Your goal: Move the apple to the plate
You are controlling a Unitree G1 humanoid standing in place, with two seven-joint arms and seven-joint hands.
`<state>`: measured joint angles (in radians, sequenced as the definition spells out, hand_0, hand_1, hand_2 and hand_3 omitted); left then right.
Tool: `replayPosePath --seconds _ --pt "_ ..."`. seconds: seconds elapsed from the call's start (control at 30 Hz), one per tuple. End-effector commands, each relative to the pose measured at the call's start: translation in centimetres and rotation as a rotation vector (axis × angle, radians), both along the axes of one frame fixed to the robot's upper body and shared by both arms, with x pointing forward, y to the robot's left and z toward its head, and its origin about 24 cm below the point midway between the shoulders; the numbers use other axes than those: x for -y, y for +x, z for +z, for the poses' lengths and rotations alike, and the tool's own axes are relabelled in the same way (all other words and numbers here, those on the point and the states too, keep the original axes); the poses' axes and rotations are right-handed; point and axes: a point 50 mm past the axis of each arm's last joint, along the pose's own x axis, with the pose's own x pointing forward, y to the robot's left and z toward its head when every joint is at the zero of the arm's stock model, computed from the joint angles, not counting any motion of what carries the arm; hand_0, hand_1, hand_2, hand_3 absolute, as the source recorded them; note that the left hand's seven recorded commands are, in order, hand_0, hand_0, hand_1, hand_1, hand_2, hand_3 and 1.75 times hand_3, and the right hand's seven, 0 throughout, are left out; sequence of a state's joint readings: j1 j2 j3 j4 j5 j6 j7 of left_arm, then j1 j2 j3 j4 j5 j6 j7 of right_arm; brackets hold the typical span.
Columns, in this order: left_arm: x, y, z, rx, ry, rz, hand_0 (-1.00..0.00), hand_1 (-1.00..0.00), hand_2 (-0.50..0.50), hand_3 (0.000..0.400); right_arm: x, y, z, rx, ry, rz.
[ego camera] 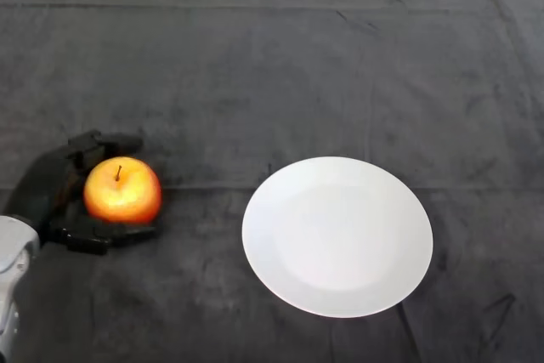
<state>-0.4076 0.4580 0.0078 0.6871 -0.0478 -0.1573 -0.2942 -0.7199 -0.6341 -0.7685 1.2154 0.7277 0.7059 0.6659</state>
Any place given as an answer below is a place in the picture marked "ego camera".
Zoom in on white round plate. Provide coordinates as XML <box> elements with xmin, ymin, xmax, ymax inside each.
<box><xmin>241</xmin><ymin>156</ymin><xmax>434</xmax><ymax>319</ymax></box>

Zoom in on black table cloth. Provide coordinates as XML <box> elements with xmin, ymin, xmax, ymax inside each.
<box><xmin>0</xmin><ymin>0</ymin><xmax>544</xmax><ymax>363</ymax></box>

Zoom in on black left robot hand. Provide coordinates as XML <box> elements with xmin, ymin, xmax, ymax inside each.
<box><xmin>3</xmin><ymin>129</ymin><xmax>159</xmax><ymax>256</ymax></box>

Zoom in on red yellow apple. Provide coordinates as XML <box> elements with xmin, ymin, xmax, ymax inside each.
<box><xmin>82</xmin><ymin>156</ymin><xmax>163</xmax><ymax>225</ymax></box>

